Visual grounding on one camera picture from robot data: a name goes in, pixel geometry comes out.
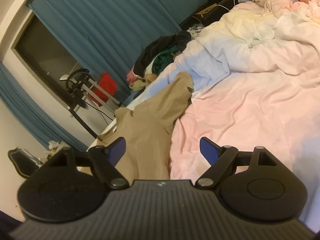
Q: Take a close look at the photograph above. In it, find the black framed mirror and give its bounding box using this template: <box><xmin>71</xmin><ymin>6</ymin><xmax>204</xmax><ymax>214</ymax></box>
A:
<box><xmin>8</xmin><ymin>147</ymin><xmax>41</xmax><ymax>179</ymax></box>

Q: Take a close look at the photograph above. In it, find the yellow green cloth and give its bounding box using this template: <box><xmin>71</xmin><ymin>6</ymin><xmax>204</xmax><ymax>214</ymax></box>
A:
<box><xmin>129</xmin><ymin>74</ymin><xmax>157</xmax><ymax>92</ymax></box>

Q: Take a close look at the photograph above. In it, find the red plastic basket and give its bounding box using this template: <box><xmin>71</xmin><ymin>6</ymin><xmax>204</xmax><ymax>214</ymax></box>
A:
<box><xmin>91</xmin><ymin>72</ymin><xmax>117</xmax><ymax>102</ymax></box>

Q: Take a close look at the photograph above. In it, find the pastel pink blue duvet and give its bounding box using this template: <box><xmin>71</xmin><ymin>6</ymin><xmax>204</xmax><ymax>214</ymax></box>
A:
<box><xmin>87</xmin><ymin>0</ymin><xmax>320</xmax><ymax>233</ymax></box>

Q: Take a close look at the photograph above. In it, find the dark window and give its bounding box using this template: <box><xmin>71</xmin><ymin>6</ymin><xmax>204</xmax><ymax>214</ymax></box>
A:
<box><xmin>15</xmin><ymin>16</ymin><xmax>82</xmax><ymax>106</ymax></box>

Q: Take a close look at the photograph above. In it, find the large teal curtain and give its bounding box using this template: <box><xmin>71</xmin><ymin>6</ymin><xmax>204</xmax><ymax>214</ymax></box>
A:
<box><xmin>27</xmin><ymin>0</ymin><xmax>207</xmax><ymax>101</ymax></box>

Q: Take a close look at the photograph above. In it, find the dark green garment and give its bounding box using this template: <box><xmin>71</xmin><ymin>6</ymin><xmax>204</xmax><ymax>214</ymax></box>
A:
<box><xmin>152</xmin><ymin>45</ymin><xmax>180</xmax><ymax>75</ymax></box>

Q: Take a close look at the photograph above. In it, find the pink garment on pile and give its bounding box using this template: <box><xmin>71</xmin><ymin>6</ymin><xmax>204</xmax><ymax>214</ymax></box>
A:
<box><xmin>126</xmin><ymin>65</ymin><xmax>139</xmax><ymax>84</ymax></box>

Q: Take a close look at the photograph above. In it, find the brown cardboard box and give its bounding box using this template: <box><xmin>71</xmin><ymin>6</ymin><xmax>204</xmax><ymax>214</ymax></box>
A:
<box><xmin>195</xmin><ymin>3</ymin><xmax>217</xmax><ymax>17</ymax></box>

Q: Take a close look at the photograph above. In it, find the exercise bike with black handlebar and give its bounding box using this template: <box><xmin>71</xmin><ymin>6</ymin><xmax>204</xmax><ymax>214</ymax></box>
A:
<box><xmin>60</xmin><ymin>68</ymin><xmax>123</xmax><ymax>138</ymax></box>

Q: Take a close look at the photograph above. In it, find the tan khaki garment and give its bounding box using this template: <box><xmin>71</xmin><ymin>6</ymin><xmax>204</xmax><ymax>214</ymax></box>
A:
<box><xmin>97</xmin><ymin>72</ymin><xmax>193</xmax><ymax>183</ymax></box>

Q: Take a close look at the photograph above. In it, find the black armchair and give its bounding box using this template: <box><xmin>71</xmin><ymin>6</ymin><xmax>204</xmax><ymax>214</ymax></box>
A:
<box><xmin>180</xmin><ymin>0</ymin><xmax>239</xmax><ymax>30</ymax></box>

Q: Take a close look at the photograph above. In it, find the left teal curtain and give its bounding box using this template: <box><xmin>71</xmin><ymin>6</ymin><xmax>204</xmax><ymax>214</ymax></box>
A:
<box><xmin>1</xmin><ymin>64</ymin><xmax>87</xmax><ymax>151</ymax></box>

